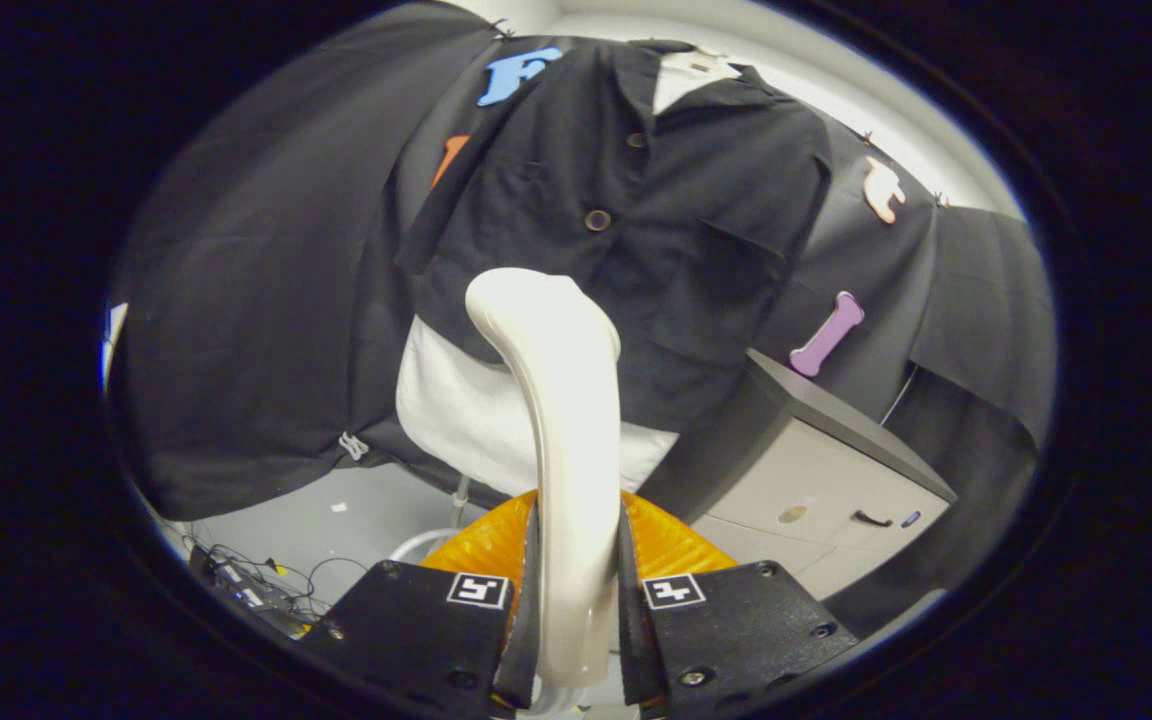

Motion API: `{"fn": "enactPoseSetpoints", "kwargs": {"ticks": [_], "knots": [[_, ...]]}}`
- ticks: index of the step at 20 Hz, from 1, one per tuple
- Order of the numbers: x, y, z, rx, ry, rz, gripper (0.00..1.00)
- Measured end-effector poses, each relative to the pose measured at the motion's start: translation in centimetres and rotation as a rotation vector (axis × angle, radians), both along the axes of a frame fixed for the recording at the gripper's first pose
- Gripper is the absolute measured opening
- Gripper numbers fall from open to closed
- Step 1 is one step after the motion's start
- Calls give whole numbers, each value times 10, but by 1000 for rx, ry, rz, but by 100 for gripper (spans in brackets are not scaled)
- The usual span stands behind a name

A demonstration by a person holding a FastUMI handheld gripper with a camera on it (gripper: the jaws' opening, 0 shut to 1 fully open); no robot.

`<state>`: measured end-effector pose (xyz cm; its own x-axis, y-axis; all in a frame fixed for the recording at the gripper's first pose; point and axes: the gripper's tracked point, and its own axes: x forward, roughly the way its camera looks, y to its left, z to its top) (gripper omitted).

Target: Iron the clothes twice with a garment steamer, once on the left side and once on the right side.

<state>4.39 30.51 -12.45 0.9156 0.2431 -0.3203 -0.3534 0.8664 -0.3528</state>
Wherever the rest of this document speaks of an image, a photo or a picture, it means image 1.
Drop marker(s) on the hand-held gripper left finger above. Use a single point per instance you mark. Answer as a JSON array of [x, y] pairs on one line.
[[416, 630]]

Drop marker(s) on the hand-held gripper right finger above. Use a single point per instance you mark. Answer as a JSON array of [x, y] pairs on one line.
[[736, 630]]

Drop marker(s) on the white shirt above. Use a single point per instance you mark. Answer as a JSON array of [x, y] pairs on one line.
[[466, 410]]

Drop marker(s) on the white garment steamer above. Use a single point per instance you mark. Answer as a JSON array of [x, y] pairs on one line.
[[571, 450]]

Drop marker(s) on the black suit jacket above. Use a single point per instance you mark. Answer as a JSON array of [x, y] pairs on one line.
[[676, 250]]

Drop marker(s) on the garment stand pole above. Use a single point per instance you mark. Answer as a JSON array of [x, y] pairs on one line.
[[460, 500]]

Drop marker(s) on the grey cabinet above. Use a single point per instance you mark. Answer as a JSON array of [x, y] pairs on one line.
[[836, 480]]

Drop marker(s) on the small white clip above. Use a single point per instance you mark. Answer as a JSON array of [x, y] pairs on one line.
[[353, 445]]

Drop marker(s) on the black backdrop cloth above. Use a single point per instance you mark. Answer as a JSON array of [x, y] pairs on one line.
[[266, 280]]

